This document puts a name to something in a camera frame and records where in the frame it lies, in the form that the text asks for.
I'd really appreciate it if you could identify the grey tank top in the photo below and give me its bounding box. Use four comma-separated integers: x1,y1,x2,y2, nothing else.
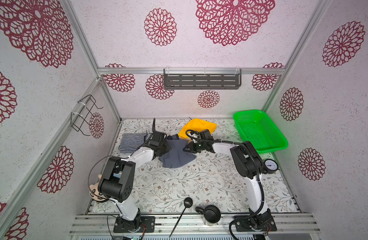
158,135,197,169

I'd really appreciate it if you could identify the blue white striped tank top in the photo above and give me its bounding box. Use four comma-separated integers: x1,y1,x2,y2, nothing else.
118,133,148,153

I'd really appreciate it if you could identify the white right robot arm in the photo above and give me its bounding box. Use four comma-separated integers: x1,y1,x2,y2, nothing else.
186,130,268,216

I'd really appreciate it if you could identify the black ladle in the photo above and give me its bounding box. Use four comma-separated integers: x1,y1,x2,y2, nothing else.
169,197,193,238

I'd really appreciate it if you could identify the green plastic basket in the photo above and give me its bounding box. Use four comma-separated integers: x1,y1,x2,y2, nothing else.
233,110,289,154

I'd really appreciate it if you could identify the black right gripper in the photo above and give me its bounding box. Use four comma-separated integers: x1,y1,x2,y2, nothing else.
182,142,206,153

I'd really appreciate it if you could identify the black wire wall rack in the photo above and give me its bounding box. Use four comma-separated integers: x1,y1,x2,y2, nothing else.
70,95,104,139

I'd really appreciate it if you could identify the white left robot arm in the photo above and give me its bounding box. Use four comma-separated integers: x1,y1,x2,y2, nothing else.
97,131,171,222

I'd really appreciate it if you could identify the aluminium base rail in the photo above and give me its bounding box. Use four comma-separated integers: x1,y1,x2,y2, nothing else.
68,213,321,240

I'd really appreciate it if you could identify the yellow bucket hat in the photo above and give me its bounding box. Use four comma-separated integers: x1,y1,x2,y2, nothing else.
178,119,217,139

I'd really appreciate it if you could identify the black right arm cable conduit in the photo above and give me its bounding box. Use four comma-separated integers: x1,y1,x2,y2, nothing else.
185,129,265,240

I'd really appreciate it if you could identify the plush doll toy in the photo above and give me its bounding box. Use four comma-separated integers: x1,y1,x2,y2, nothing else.
89,175,108,203

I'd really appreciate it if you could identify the black pressure gauge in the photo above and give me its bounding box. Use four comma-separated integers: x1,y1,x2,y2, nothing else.
263,159,279,174

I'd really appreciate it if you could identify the grey wall shelf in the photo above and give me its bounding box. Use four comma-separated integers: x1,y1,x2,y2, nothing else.
163,69,242,90

